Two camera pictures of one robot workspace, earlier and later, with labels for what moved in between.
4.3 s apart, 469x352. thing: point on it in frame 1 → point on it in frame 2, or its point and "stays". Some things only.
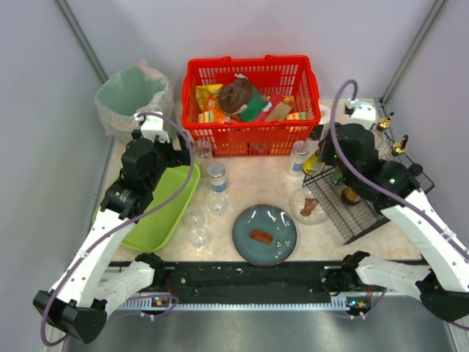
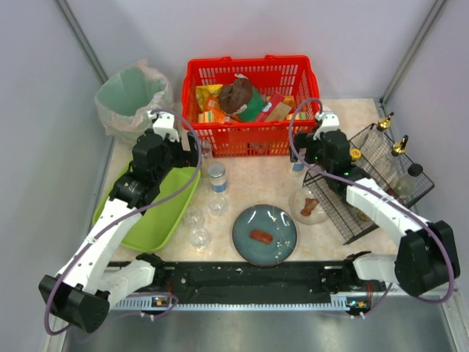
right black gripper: [327, 155] → [300, 145]
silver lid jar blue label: [217, 173] stays
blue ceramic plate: [273, 218] stays
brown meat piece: [261, 236] stays
